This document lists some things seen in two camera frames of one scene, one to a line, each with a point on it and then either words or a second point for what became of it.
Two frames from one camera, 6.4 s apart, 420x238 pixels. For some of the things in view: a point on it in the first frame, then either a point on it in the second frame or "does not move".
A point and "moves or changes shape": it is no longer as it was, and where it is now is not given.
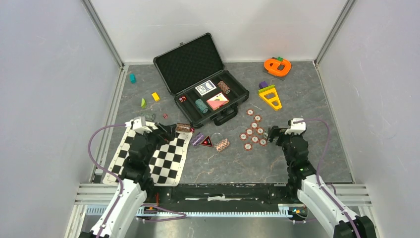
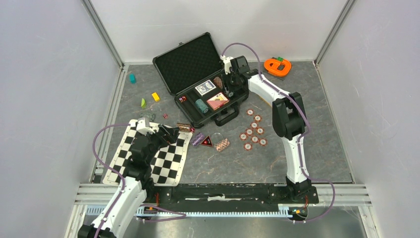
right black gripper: (274, 130) → (227, 87)
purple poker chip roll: (197, 140) does not move
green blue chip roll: (149, 117) does not move
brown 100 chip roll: (183, 127) does not move
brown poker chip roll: (223, 86) moves or changes shape
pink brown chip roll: (222, 144) does not move
